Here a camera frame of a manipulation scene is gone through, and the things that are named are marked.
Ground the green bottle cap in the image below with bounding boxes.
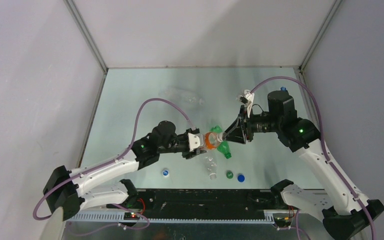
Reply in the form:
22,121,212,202
225,170,234,179

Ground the far clear bottle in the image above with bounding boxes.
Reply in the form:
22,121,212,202
159,87,205,106

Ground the blue bottle cap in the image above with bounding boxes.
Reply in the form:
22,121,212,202
237,174,245,183

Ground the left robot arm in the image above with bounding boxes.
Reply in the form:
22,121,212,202
43,121,205,221

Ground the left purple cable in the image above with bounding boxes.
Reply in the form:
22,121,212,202
32,97,198,221

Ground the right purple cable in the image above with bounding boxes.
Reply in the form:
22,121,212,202
249,76,378,240

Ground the right circuit board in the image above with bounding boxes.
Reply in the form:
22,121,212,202
273,217,294,229

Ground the purple cable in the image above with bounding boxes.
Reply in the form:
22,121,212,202
32,97,198,221
249,76,378,240

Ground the blue white cap left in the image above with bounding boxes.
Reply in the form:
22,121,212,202
161,169,170,178

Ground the circuit board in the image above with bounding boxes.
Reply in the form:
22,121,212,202
123,212,141,221
273,217,294,229

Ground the green plastic bottle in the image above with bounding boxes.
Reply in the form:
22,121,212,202
210,125,232,159

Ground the left circuit board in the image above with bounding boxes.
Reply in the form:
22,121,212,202
123,212,141,221

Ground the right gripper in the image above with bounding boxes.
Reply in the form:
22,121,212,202
222,105,280,144

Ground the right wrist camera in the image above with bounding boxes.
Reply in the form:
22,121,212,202
237,89,255,118

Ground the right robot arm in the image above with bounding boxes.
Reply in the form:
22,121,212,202
223,90,384,240

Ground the clear bottle white ring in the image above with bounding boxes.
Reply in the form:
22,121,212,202
203,152,219,180

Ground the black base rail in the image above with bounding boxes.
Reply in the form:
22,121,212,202
122,188,290,220

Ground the orange label bottle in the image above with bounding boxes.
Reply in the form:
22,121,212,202
203,131,223,150

